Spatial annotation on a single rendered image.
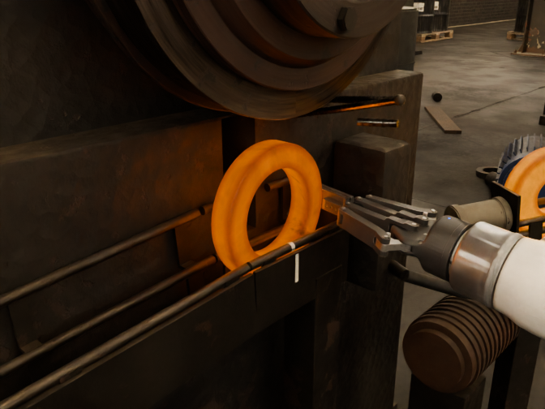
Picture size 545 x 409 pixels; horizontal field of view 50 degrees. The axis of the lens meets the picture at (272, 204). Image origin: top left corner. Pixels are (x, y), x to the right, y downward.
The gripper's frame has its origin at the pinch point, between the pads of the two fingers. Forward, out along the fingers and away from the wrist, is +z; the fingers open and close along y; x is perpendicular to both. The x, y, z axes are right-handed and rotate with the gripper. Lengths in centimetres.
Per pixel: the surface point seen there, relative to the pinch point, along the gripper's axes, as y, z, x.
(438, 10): 954, 484, -67
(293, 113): -10.2, -0.7, 14.2
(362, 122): -2.7, -5.5, 13.1
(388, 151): 10.8, -1.9, 5.4
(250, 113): -17.4, -0.6, 15.4
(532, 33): 840, 271, -68
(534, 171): 30.6, -16.7, 2.1
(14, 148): -37.4, 13.2, 11.6
